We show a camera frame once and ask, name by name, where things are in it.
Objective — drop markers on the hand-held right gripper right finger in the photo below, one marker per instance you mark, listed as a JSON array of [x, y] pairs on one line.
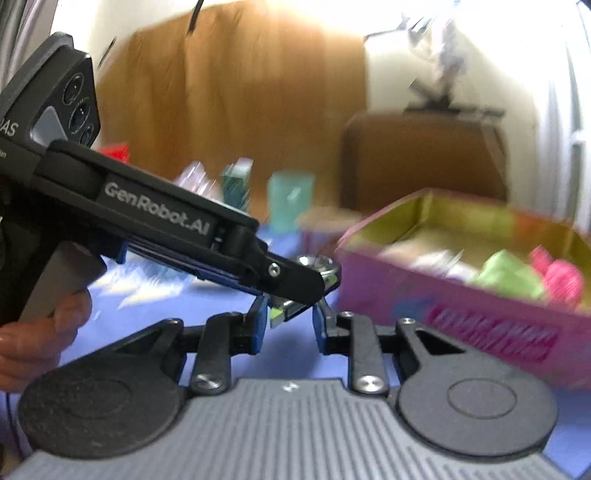
[[320, 330]]

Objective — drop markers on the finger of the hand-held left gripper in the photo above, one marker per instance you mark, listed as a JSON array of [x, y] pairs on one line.
[[291, 281]]

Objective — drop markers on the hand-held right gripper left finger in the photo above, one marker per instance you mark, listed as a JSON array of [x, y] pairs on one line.
[[258, 323]]

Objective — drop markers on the small shiny metal object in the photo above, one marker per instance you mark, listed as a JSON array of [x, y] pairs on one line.
[[318, 266]]

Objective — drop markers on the pink biscuit tin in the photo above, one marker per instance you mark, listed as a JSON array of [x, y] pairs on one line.
[[415, 295]]

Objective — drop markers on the green cloth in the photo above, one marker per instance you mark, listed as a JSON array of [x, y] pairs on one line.
[[508, 274]]

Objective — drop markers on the pink plush toy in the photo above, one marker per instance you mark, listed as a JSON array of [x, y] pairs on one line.
[[561, 277]]

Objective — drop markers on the person's left hand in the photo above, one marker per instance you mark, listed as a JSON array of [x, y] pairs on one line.
[[32, 350]]

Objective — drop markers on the blue printed tablecloth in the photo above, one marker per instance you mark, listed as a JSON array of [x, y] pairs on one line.
[[295, 364]]

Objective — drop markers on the red box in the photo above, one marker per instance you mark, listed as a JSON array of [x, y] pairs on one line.
[[115, 151]]

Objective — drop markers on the paper snack cup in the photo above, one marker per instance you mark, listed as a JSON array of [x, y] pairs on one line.
[[323, 219]]

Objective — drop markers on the teal plastic cup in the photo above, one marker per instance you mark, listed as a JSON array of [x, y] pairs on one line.
[[291, 198]]

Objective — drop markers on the green drink carton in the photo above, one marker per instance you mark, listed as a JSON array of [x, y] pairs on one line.
[[235, 184]]

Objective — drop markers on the plastic bag of paper cups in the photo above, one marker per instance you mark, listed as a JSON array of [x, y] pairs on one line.
[[198, 182]]

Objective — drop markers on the brown chair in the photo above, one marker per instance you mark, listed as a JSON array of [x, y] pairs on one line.
[[415, 152]]

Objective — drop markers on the wooden board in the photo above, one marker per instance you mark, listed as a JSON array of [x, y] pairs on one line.
[[231, 92]]

